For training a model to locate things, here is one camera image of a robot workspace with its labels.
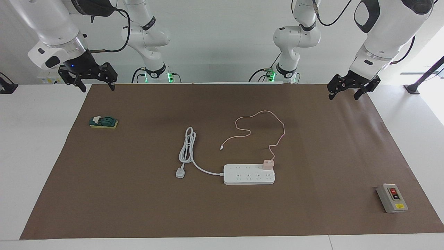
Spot pink charging cable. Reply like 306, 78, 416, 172
220, 110, 285, 161

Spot white power strip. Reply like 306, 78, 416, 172
223, 164, 276, 185

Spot white box yellow labels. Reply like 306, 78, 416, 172
37, 71, 62, 85

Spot grey push button box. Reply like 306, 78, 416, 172
376, 184, 409, 214

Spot brown paper mat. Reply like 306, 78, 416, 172
20, 83, 444, 240

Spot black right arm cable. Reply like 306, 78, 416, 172
88, 9, 131, 54

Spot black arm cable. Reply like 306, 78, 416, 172
310, 0, 417, 65
88, 9, 131, 54

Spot black base cable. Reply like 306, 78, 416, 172
248, 52, 282, 82
131, 68, 147, 84

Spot green knife switch yellow base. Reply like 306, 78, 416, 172
89, 116, 119, 129

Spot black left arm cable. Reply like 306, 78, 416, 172
310, 0, 417, 65

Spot black clamp mount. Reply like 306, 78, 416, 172
0, 72, 18, 94

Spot white power cord with plug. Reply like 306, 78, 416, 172
175, 127, 225, 179

